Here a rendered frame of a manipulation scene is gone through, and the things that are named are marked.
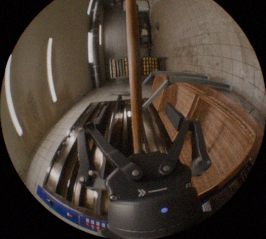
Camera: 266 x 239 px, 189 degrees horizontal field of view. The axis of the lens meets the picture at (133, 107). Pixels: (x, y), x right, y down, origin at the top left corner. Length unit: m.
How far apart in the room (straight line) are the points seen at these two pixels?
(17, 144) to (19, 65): 0.96
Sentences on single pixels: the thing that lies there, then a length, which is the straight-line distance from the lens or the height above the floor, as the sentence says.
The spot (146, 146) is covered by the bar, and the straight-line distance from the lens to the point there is 0.39.
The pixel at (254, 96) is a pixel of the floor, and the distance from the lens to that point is 1.21.
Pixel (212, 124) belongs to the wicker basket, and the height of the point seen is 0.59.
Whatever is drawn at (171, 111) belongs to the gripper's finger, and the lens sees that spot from 0.19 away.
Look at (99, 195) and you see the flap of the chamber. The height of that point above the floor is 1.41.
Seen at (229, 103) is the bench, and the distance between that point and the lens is 0.69.
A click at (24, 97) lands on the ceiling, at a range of 1.48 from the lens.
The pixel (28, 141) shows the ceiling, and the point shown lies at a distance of 1.50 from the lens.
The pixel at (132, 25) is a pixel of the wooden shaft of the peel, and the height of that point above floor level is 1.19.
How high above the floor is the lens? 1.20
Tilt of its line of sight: 1 degrees down
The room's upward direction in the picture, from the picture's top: 94 degrees counter-clockwise
